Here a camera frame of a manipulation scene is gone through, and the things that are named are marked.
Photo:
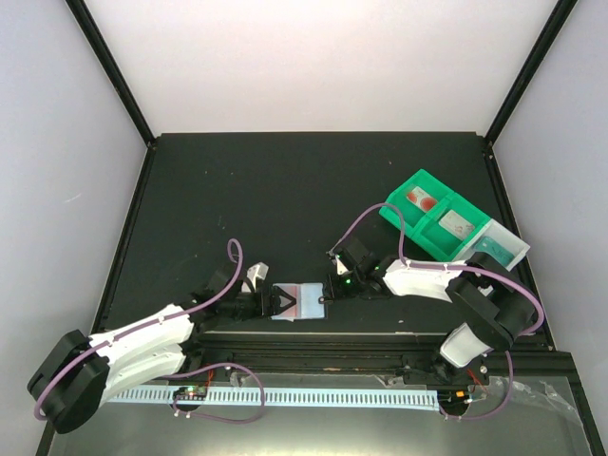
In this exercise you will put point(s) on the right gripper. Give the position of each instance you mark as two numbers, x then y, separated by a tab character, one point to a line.
334	292

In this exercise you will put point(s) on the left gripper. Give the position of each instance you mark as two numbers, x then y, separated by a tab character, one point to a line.
274	303

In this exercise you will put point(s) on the black leather card holder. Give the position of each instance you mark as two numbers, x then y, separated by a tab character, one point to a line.
311	308

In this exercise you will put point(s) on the teal VIP card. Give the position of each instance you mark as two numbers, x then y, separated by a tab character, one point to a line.
490	246

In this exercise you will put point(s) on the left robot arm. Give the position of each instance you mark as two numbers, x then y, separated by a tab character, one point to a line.
82	372

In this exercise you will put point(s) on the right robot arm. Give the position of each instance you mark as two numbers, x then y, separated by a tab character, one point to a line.
495	307

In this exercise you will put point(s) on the red card in sleeve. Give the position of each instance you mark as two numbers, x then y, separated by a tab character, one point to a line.
289	295

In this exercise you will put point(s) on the red dotted card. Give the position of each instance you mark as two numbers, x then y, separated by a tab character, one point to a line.
421	199

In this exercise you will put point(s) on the white pink card in bin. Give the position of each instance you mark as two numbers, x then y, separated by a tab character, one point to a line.
456	225

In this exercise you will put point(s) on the green divided bin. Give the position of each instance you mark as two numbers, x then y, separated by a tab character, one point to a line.
423	228

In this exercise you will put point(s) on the small circuit board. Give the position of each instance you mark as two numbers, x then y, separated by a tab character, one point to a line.
191	393

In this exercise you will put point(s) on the clear plastic bin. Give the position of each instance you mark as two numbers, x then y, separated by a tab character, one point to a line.
506	238

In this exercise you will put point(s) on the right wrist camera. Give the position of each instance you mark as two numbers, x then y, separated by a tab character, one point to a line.
340	266

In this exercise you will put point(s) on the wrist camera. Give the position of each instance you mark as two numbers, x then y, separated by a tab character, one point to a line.
255	275
340	266

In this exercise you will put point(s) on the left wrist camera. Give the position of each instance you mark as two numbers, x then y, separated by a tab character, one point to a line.
255	275

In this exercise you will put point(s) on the black aluminium rail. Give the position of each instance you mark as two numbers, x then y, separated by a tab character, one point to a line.
318	352

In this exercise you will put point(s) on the white slotted cable duct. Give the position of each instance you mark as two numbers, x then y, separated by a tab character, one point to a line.
426	400

